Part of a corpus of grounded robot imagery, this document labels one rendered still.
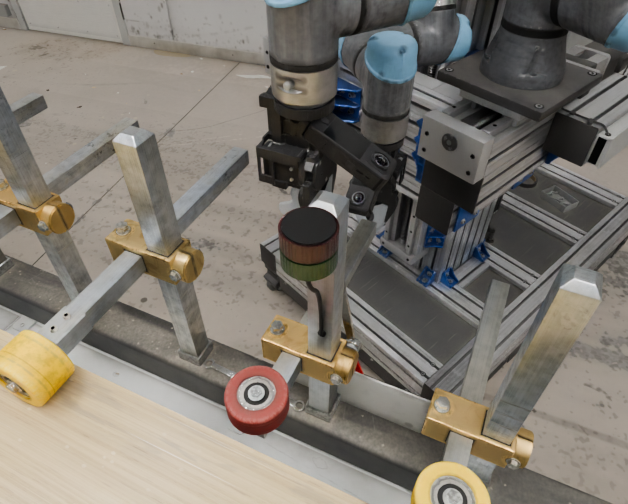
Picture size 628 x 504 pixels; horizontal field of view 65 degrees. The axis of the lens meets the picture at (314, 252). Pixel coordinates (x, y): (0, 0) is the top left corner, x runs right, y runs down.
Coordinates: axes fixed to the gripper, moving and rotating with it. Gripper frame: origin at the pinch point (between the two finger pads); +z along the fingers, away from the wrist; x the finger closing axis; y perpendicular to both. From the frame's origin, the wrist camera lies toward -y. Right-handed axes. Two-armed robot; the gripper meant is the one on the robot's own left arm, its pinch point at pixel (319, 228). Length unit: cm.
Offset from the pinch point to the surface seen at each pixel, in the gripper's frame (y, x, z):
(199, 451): 0.8, 31.6, 8.5
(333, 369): -8.1, 13.3, 12.2
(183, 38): 206, -229, 89
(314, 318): -4.9, 12.5, 3.3
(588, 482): -70, -34, 99
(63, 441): 15.7, 37.2, 8.5
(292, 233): -4.8, 17.2, -15.4
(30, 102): 72, -13, 3
